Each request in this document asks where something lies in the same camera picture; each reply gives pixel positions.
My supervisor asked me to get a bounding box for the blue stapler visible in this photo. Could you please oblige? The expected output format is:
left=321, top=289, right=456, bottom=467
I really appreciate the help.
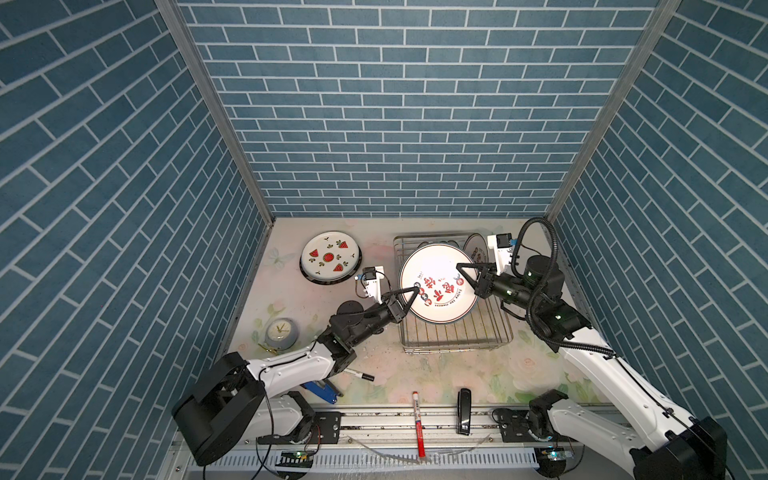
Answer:
left=302, top=380, right=343, bottom=404

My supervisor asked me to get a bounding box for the sunburst red text plate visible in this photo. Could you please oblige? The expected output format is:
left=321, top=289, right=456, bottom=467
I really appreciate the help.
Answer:
left=463, top=233, right=489, bottom=263

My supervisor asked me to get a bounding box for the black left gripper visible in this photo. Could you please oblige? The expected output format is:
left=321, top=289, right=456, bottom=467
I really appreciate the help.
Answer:
left=347, top=289, right=419, bottom=350

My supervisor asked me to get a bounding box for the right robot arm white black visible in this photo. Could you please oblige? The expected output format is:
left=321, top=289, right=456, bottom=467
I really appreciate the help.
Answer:
left=456, top=255, right=731, bottom=479

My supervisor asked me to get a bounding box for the aluminium corner post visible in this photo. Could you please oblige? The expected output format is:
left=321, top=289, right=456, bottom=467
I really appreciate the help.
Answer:
left=546, top=0, right=681, bottom=223
left=156, top=0, right=274, bottom=228

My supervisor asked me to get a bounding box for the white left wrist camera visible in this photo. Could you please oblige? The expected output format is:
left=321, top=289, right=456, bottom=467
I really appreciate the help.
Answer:
left=355, top=266, right=386, bottom=303

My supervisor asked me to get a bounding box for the watermelon print plate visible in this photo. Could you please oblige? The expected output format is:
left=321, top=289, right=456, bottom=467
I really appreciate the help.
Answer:
left=300, top=231, right=362, bottom=263

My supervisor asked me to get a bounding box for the black white marker pen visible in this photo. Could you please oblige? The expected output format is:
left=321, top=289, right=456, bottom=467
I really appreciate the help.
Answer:
left=343, top=368, right=375, bottom=382

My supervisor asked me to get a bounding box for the black rectangular remote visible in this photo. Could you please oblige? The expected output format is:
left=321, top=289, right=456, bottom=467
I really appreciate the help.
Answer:
left=456, top=388, right=472, bottom=436

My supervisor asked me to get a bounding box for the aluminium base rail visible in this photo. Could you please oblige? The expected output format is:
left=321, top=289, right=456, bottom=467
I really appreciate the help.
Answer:
left=173, top=404, right=661, bottom=451

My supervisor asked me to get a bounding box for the metal wire dish rack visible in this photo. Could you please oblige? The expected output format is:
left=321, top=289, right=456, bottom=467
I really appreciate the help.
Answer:
left=393, top=231, right=514, bottom=354

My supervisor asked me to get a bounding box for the small white desk clock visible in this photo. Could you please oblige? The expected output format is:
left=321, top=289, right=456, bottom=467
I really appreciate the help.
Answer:
left=264, top=318, right=299, bottom=352

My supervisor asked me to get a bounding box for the aluminium corner post right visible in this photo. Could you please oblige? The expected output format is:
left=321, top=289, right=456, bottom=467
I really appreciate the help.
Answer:
left=546, top=0, right=681, bottom=223

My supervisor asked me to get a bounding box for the white cable comb strip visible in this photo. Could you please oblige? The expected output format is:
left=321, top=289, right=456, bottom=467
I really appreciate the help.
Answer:
left=207, top=448, right=539, bottom=473

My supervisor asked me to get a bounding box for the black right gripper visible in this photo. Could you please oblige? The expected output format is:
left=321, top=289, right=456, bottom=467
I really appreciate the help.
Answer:
left=456, top=261, right=540, bottom=315

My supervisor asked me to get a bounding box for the red rim white plate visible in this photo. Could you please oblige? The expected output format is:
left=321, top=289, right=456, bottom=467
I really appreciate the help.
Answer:
left=400, top=243, right=477, bottom=325

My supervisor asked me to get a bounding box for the aluminium corner post left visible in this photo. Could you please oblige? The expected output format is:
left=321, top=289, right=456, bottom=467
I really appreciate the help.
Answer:
left=156, top=0, right=274, bottom=228

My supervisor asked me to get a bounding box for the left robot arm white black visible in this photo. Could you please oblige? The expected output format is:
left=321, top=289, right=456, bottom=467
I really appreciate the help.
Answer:
left=171, top=286, right=419, bottom=467

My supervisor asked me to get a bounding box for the red white pen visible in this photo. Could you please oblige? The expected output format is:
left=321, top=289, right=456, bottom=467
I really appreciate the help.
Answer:
left=412, top=391, right=426, bottom=461

